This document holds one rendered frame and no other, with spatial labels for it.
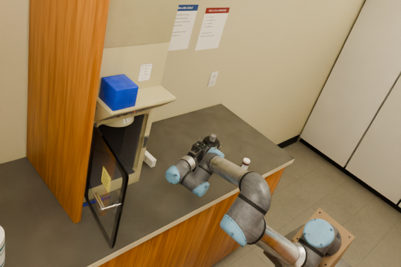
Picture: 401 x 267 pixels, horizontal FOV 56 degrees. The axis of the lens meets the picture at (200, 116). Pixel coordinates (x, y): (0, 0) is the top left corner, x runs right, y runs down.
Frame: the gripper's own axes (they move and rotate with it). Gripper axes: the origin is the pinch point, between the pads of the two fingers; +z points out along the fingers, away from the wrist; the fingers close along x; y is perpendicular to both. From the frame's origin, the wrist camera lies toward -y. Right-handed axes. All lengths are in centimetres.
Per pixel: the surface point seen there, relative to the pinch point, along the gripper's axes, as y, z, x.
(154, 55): 51, -30, 23
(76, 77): 47, -62, 32
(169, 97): 36.3, -29.9, 12.2
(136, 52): 54, -39, 25
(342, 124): -78, 241, -47
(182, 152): -22.8, 10.2, 18.7
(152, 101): 37, -39, 14
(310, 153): -128, 239, -31
